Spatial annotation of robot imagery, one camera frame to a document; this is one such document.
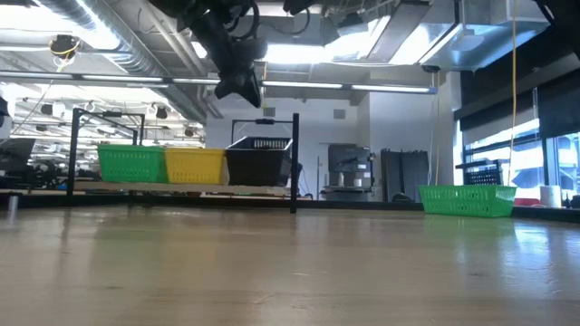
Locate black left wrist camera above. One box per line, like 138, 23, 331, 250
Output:
235, 38, 269, 61

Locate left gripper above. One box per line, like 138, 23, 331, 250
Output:
189, 11, 264, 110

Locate ribbed silver air duct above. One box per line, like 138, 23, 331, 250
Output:
38, 0, 209, 123

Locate yellow plastic basket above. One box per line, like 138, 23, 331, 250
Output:
165, 147, 227, 154
164, 147, 227, 186

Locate yellow hanging cord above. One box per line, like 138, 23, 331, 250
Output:
509, 0, 518, 187

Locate black plastic basket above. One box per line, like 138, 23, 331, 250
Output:
225, 136, 294, 158
225, 149, 294, 187

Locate black aluminium table frame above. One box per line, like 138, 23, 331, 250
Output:
0, 192, 580, 224

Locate black window blinds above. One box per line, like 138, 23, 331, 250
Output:
452, 26, 580, 137

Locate black coffee machine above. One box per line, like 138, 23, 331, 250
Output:
322, 143, 378, 202

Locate white paper roll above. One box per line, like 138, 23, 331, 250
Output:
540, 184, 564, 209

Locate black metal divider frame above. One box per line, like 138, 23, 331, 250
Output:
66, 107, 301, 215

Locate green plastic basket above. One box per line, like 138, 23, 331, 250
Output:
417, 184, 517, 219
97, 144, 169, 184
97, 144, 168, 152

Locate black slotted cart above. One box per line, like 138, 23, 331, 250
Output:
454, 158, 505, 187

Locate long ceiling light strip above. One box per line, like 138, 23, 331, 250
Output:
0, 70, 439, 95

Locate black cabinet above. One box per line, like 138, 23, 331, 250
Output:
380, 149, 430, 204

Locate black monitor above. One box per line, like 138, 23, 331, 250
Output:
0, 138, 36, 189

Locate rectangular metal air duct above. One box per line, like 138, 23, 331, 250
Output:
334, 0, 552, 72

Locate yellow black cord reel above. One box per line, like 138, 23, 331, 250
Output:
48, 34, 82, 60

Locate black metal stand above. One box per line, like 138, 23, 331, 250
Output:
230, 117, 295, 146

